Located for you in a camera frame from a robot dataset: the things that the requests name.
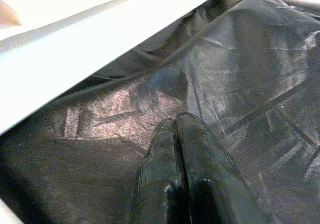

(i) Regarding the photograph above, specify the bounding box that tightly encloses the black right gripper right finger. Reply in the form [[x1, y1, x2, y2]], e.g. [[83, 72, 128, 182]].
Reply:
[[176, 112, 272, 224]]

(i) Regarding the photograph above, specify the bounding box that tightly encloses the white plastic table leg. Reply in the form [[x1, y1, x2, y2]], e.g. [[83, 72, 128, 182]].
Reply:
[[0, 0, 227, 136]]

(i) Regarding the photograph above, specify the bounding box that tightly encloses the black plastic cover sheet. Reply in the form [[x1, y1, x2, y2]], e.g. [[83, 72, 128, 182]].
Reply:
[[0, 0, 320, 224]]

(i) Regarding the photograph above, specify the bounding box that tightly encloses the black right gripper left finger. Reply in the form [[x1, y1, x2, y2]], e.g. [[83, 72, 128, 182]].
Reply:
[[131, 117, 188, 224]]

